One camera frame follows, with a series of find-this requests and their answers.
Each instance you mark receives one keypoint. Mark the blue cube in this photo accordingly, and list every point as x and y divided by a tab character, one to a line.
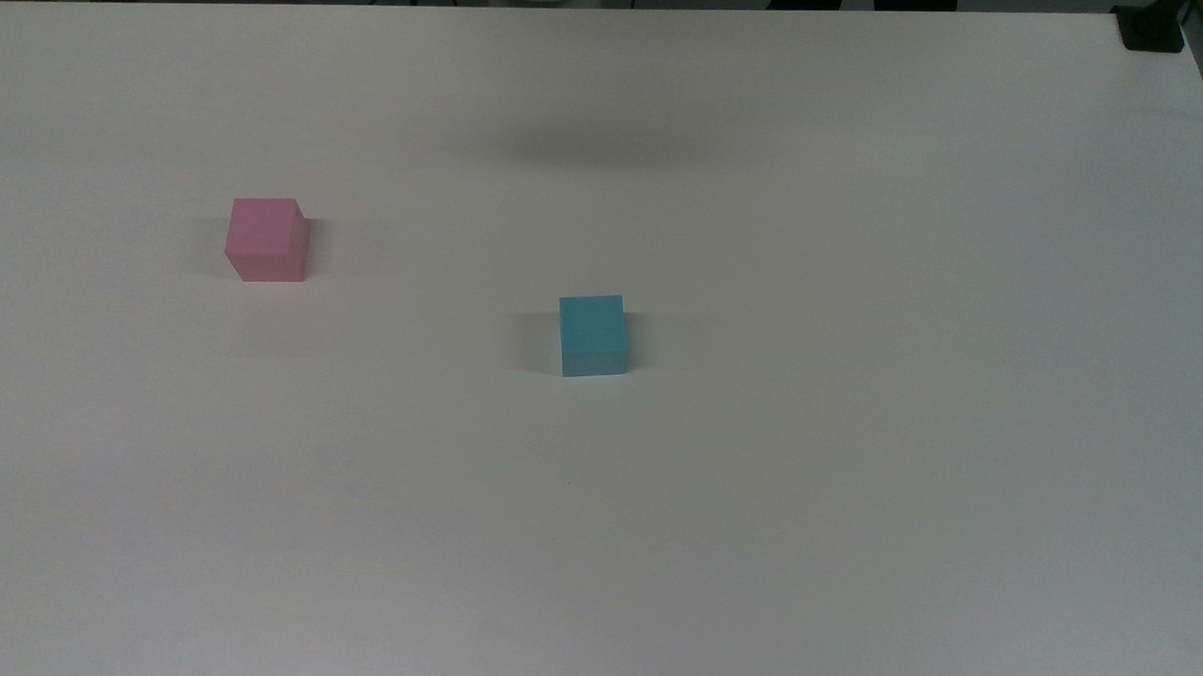
591	338

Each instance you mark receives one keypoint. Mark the pink cube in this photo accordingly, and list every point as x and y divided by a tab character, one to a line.
265	241

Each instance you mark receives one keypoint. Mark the black table clamp mount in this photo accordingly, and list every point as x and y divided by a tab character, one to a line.
1152	32

